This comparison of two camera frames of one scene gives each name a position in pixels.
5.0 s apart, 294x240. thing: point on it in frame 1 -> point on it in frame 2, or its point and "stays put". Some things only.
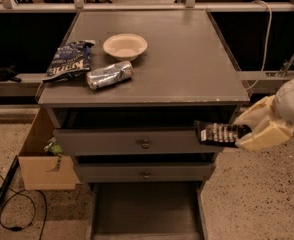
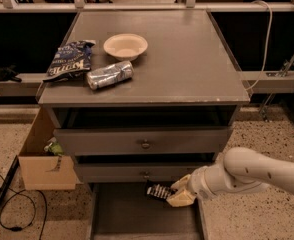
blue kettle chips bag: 70,59 stays put
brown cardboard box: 40,170 stays put
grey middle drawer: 147,172 stays put
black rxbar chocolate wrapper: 220,134 -> 160,191
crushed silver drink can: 110,74 stays put
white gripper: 292,103 -> 199,183
